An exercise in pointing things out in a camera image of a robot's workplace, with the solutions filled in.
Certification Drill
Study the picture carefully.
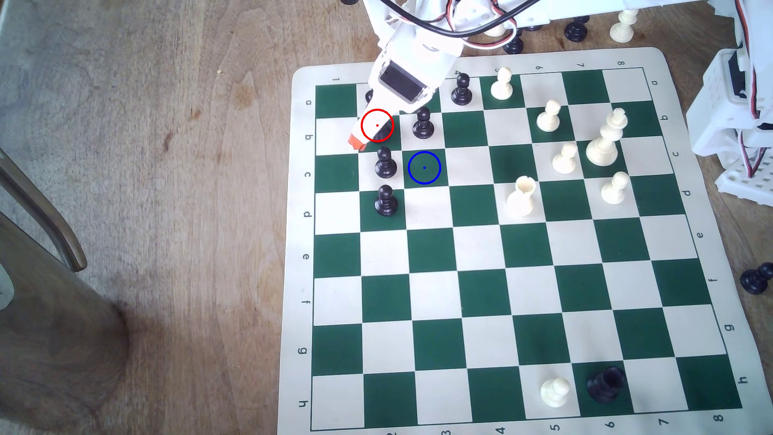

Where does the dark wooden chair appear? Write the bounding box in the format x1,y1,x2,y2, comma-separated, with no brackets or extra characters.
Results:
0,211,130,431

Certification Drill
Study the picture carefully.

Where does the green and white chess mat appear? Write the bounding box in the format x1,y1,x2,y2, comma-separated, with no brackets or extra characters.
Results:
277,47,773,435

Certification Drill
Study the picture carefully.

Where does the wooden chair armrest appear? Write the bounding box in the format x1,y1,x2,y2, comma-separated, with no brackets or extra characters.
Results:
0,148,88,273

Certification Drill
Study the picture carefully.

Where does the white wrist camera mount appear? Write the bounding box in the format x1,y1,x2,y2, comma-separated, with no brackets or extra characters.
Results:
362,0,395,36

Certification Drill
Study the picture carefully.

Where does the white rook chess piece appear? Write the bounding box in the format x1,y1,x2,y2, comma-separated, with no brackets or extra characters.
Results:
505,176,537,218

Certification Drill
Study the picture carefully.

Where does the black rook chess piece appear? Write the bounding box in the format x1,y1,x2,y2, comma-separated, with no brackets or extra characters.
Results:
586,367,627,404

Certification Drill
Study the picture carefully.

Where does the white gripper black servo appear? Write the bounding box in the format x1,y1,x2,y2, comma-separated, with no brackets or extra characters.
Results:
348,24,467,151

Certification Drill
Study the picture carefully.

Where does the white pawn chess piece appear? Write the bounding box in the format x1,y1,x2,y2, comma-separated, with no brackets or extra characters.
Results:
540,377,571,408
552,142,579,175
536,99,562,133
490,67,514,101
601,172,630,205

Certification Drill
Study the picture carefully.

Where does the white queen chess piece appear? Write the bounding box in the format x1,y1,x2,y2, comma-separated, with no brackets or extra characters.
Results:
586,108,629,168

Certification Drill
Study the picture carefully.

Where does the black cable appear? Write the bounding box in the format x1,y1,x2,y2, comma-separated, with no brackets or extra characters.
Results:
379,0,541,40

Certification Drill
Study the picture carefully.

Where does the white bishop chess piece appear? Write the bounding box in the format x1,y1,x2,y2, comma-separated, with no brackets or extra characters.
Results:
609,8,640,44

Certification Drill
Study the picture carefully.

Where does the black bishop chess piece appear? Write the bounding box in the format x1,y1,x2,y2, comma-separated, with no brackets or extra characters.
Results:
564,16,591,43
364,89,395,146

